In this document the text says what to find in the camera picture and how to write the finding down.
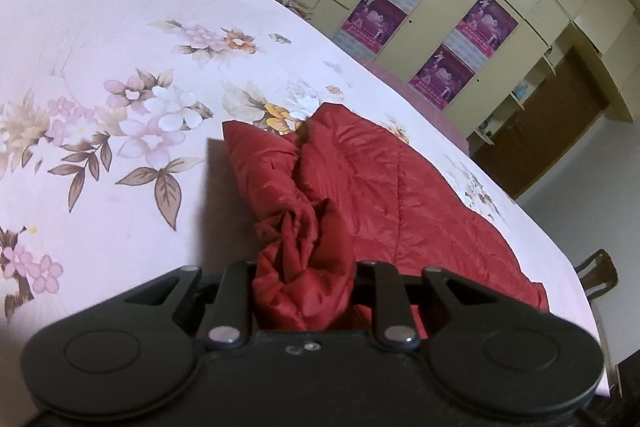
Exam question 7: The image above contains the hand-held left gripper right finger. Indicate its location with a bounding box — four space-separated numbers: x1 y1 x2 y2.
356 259 507 353

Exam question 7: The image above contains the brown wooden door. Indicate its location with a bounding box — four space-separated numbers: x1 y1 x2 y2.
470 47 612 201

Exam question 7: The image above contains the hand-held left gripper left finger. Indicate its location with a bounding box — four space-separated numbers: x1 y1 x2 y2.
124 260 256 351

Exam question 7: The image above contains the floral pink bed sheet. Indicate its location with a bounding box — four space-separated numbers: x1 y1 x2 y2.
0 0 609 400

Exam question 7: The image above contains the purple wall poster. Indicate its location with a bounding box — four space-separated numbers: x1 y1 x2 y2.
444 0 519 58
334 0 409 56
408 44 476 110

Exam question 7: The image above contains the wooden chair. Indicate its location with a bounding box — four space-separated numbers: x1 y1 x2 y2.
574 249 619 304

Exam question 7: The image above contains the cream corner shelf unit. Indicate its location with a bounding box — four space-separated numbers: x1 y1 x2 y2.
467 51 557 148

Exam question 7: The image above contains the red down jacket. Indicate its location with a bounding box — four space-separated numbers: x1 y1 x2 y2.
221 102 551 334

